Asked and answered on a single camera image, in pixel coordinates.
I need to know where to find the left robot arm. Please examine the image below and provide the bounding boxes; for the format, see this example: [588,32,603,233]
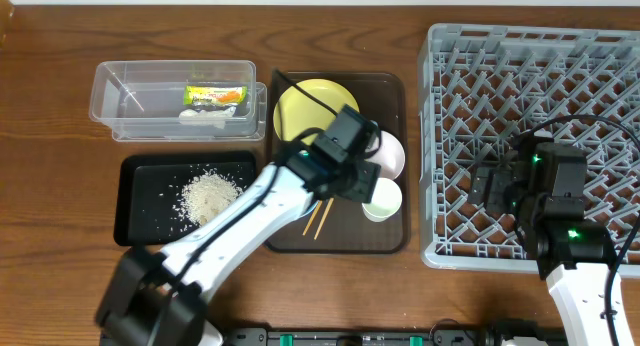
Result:
[95,106,382,345]

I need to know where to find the white cup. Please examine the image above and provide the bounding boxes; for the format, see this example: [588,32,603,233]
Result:
[362,178,403,223]

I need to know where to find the grey dishwasher rack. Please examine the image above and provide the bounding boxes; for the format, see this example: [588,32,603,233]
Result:
[418,24,639,278]

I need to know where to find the rice leftovers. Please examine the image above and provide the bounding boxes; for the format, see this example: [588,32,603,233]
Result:
[173,170,243,226]

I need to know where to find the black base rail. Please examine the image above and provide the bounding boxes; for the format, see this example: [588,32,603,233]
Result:
[219,319,571,346]

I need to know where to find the green snack wrapper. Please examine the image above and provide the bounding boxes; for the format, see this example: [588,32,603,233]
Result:
[183,86,248,107]

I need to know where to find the clear plastic bin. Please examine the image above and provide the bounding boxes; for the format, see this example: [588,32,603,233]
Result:
[89,60,267,142]

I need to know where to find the wooden chopstick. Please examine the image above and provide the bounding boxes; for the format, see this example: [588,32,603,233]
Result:
[314,198,335,240]
[302,201,323,236]

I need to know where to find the brown serving tray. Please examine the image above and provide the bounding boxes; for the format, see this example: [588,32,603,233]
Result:
[266,71,411,254]

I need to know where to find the black waste tray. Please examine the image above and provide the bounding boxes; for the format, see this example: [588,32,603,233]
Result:
[113,151,256,246]

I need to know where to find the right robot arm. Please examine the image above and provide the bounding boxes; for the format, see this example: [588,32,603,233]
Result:
[468,137,633,345]

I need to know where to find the light blue bowl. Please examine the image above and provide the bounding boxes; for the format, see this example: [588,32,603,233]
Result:
[299,201,321,219]

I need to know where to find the yellow plate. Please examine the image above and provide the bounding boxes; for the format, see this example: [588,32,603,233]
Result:
[273,79,360,141]

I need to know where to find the white tissue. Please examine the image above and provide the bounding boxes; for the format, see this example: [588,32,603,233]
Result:
[179,106,236,129]

